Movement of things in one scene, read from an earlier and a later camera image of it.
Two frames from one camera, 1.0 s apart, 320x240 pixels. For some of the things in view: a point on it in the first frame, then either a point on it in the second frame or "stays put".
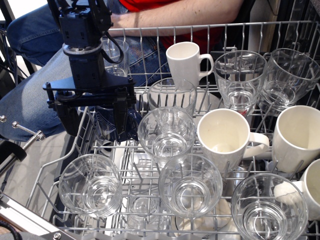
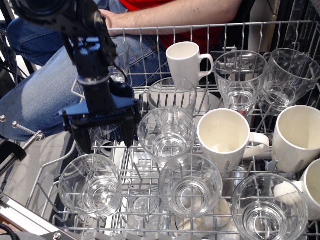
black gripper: (62, 90) -> (110, 108)
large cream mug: (226, 140) stays put
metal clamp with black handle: (11, 152) stays put
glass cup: (91, 184) stays put
